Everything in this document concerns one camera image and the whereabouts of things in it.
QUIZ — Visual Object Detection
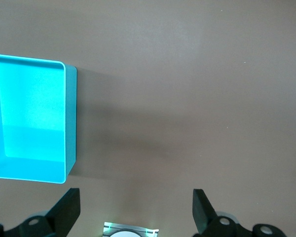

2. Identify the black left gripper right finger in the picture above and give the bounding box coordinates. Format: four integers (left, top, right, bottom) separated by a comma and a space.
192, 189, 287, 237

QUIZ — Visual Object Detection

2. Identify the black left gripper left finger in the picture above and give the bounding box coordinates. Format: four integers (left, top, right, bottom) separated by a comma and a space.
0, 188, 81, 237

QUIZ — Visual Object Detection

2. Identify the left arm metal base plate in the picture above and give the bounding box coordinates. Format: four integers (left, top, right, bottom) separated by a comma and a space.
103, 221, 160, 237

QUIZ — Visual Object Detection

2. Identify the teal plastic bin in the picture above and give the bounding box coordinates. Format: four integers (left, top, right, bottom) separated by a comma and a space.
0, 53, 78, 185

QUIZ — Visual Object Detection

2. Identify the brown table cover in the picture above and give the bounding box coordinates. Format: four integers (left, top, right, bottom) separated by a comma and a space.
0, 0, 296, 237

